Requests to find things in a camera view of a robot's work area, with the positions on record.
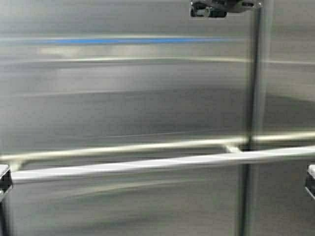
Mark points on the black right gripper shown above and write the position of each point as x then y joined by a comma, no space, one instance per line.
221,8

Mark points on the steel elevator handrail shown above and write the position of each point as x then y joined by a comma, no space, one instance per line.
224,159

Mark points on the right robot base corner bracket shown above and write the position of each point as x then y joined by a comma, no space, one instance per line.
310,180

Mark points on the left robot base corner bracket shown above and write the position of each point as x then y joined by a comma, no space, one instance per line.
6,182

